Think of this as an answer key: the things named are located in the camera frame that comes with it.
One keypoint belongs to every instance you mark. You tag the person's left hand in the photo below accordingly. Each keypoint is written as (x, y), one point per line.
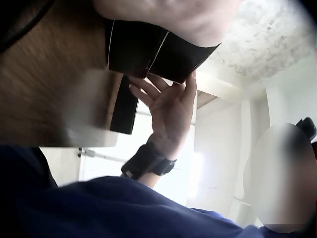
(173, 14)

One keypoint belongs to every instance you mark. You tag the person's right hand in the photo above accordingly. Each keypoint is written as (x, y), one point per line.
(168, 119)

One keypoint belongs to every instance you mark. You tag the person's right fingers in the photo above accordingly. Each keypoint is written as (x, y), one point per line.
(148, 96)

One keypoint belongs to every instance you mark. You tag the person's right thumb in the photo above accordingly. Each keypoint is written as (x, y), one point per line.
(192, 86)

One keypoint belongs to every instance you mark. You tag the black product box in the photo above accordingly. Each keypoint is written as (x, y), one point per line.
(173, 57)

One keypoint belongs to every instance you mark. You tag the black wrist band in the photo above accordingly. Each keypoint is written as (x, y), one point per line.
(148, 161)

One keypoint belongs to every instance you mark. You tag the person's body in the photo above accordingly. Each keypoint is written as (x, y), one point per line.
(99, 210)

